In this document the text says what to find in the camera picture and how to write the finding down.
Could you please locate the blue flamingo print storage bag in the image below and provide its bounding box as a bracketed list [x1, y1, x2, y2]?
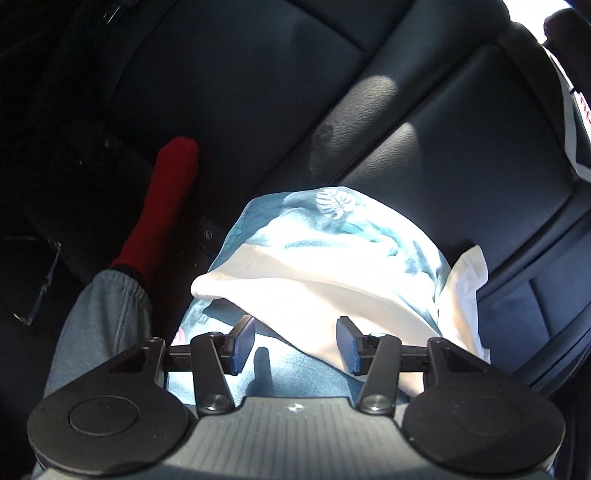
[177, 187, 439, 399]

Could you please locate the grey sweatpants leg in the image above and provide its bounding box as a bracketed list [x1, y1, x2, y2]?
[43, 265, 152, 397]

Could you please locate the cream white garment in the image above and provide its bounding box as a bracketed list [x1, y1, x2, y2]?
[189, 243, 492, 398]

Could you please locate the red sock foot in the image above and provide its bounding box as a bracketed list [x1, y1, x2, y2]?
[110, 137, 199, 286]

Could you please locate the black leather car seat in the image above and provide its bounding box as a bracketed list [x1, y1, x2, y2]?
[102, 1, 590, 394]

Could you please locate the black headrest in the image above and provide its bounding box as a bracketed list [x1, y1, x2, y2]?
[543, 8, 590, 55]

